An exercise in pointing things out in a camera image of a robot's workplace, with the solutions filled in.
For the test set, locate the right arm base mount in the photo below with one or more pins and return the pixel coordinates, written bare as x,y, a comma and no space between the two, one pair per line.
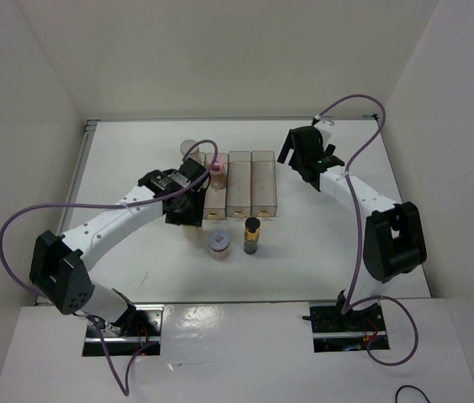
333,333

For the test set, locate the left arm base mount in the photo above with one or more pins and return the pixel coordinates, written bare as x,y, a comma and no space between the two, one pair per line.
141,333

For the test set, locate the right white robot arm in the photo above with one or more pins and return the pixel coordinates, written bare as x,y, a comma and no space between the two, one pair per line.
390,237

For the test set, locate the tall silver-lid blue-label spice jar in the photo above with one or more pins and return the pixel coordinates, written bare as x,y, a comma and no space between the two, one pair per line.
190,150

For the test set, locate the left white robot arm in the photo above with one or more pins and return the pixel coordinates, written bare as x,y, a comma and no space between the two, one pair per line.
61,263

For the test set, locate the yellow-lid spice jar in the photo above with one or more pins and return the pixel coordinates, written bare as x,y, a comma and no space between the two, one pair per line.
193,234

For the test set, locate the pink-lid spice jar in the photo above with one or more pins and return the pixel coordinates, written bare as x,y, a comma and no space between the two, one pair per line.
218,175

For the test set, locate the white-lid red-label spice jar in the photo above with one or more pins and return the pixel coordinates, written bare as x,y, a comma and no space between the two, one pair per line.
219,244

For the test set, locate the clear bin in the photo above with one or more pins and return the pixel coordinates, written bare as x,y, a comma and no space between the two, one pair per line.
215,202
201,192
263,184
238,194

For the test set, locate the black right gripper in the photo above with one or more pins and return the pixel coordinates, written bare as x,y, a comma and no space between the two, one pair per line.
287,147

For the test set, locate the black-cap gold-band pepper bottle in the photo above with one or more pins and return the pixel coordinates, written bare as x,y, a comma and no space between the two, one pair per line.
252,234

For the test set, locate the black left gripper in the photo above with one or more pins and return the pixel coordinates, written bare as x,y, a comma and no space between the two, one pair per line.
193,218

